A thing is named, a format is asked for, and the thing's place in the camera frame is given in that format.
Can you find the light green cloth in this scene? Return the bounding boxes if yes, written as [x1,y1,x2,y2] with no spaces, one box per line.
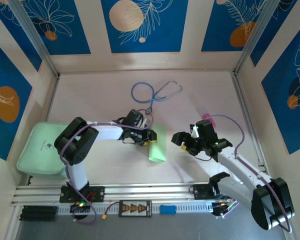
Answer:
[147,124,168,165]

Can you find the pink clear plastic case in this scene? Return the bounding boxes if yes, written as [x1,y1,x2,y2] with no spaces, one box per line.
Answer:
[196,104,217,129]

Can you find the blue stethoscope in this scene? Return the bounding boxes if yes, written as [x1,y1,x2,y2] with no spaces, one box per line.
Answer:
[131,80,183,115]

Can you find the blue bone-shaped clip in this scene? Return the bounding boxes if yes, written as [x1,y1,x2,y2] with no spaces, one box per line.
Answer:
[159,204,177,215]

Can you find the black power distribution board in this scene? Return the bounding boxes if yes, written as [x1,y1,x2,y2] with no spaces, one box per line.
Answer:
[118,200,153,217]

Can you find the circuit board with green light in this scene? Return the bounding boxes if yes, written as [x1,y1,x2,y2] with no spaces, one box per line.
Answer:
[69,201,91,214]

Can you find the mint green zip pouch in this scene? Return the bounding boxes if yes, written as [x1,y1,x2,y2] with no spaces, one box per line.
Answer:
[16,121,71,180]

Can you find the black ribbed block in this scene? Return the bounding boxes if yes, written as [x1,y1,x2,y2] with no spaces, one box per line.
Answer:
[19,205,59,222]

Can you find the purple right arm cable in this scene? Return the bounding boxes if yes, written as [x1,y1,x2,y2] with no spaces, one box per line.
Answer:
[208,113,292,233]

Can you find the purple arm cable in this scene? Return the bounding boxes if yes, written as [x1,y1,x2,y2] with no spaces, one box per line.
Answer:
[59,111,155,226]
[208,113,292,233]

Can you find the aluminium table side rail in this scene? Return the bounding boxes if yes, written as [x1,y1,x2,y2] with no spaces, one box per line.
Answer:
[231,71,270,181]
[42,74,61,125]

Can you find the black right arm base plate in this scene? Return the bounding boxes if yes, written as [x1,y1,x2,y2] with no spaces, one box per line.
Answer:
[193,184,232,201]

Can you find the aluminium mounting rail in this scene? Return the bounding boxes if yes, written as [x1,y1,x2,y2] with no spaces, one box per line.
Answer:
[11,181,253,206]

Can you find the white slotted cable duct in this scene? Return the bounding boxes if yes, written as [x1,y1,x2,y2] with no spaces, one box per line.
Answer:
[57,201,213,216]

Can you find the circuit board with coloured wires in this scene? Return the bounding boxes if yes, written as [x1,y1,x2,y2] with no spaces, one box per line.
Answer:
[211,199,241,219]

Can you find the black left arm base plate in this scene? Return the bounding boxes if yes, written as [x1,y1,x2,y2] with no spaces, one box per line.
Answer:
[59,186,106,203]

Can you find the wire with yellow connector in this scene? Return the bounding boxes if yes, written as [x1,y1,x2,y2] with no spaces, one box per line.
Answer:
[101,202,121,221]

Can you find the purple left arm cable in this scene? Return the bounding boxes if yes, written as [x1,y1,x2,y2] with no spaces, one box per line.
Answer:
[59,111,155,226]

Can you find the aluminium frame post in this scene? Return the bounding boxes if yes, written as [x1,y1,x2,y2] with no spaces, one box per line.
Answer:
[232,0,284,77]
[7,0,60,78]

